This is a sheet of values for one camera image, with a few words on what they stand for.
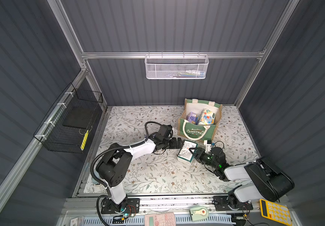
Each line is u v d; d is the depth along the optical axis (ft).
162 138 2.34
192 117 3.25
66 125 2.33
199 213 2.15
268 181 1.48
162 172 2.79
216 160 2.31
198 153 2.62
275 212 2.32
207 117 2.97
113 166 1.55
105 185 1.67
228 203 2.31
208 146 2.73
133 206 2.39
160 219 2.23
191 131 3.05
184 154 2.74
